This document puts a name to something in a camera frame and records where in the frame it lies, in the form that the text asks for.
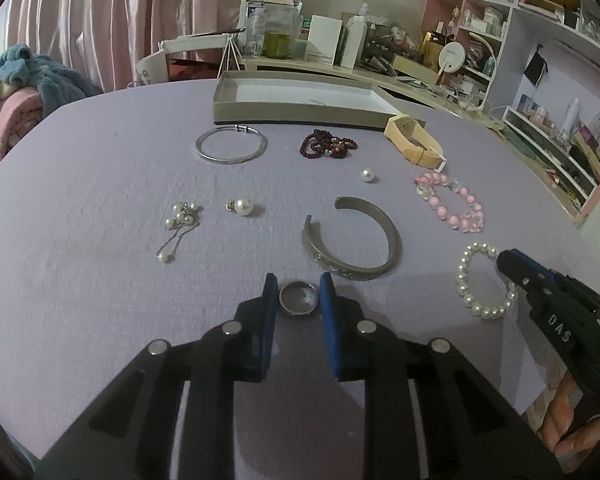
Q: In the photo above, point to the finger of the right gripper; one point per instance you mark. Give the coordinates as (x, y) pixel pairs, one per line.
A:
(533, 278)

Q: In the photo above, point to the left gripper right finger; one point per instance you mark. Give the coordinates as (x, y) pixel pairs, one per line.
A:
(429, 414)

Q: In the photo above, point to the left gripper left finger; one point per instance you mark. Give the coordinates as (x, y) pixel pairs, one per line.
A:
(171, 407)

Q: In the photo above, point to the grey metal cuff bangle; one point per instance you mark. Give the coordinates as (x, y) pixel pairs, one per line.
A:
(369, 247)

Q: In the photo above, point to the cream yellow wristwatch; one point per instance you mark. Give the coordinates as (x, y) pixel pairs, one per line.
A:
(414, 142)

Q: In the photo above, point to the small pearl stud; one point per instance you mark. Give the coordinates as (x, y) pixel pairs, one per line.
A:
(367, 175)

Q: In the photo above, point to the pearl cluster chain earring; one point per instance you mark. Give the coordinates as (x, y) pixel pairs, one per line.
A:
(183, 220)

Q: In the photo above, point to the large pearl earring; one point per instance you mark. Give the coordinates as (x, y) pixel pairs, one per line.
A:
(242, 206)

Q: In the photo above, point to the thin silver bangle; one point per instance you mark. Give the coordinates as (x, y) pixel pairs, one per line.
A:
(230, 145)

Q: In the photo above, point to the person's right hand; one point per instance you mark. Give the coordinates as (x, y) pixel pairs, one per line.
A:
(553, 432)

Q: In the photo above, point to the cream curved desk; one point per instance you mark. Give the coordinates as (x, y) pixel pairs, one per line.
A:
(406, 91)

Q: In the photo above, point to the round white vanity mirror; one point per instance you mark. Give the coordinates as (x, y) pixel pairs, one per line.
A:
(451, 59)

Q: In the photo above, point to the white pink shelving unit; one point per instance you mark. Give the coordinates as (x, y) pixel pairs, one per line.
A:
(532, 74)

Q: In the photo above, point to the grey shallow cardboard tray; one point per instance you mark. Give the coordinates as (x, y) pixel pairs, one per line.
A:
(306, 99)

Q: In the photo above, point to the white lotion bottle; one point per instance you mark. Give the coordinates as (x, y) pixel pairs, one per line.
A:
(355, 37)

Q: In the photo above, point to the white rectangular box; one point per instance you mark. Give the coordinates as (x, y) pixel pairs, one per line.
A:
(323, 40)

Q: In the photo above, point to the green glass jar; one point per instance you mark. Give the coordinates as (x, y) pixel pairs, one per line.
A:
(276, 45)

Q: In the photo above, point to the pile of folded blankets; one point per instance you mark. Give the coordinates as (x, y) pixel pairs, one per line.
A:
(33, 86)

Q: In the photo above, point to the clear bag of supplies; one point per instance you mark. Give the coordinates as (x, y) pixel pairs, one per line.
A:
(257, 17)

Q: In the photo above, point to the pink curtain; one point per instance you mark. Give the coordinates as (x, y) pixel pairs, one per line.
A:
(104, 39)

